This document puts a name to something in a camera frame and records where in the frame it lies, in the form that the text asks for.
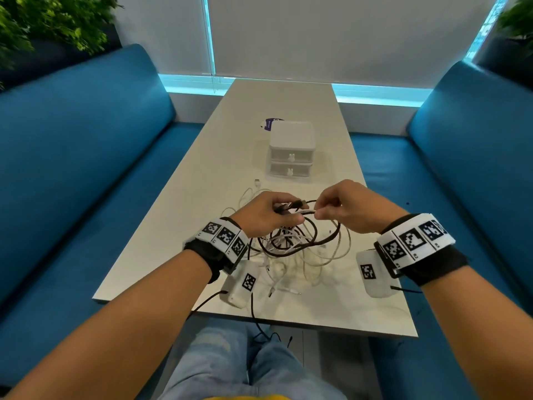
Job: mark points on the white mini drawer box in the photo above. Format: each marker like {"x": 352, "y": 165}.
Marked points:
{"x": 291, "y": 135}

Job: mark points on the black marker wristband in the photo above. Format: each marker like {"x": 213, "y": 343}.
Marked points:
{"x": 441, "y": 266}
{"x": 204, "y": 254}

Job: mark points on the purple sticker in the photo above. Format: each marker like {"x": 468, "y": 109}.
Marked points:
{"x": 268, "y": 124}

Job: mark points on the white roller blind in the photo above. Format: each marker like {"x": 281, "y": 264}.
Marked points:
{"x": 166, "y": 33}
{"x": 354, "y": 37}

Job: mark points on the blue sofa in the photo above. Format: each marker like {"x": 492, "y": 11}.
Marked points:
{"x": 83, "y": 183}
{"x": 470, "y": 183}

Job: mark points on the person's right hand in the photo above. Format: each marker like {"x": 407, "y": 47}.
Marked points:
{"x": 358, "y": 206}

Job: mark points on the person's right forearm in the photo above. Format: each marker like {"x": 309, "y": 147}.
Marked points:
{"x": 483, "y": 337}

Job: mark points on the yellow shirt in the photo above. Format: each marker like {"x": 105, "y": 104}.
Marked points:
{"x": 250, "y": 398}

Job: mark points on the green plant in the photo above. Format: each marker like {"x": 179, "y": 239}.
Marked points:
{"x": 50, "y": 20}
{"x": 518, "y": 16}

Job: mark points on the blue jeans legs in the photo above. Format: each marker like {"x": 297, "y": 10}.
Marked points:
{"x": 216, "y": 362}

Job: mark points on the white charger on floor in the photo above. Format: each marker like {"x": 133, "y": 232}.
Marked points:
{"x": 406, "y": 290}

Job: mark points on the person's left forearm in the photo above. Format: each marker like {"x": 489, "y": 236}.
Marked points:
{"x": 104, "y": 337}

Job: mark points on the dark planter box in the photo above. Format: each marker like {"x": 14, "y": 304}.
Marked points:
{"x": 54, "y": 58}

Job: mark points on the person's left hand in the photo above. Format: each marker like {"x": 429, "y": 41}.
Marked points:
{"x": 266, "y": 214}

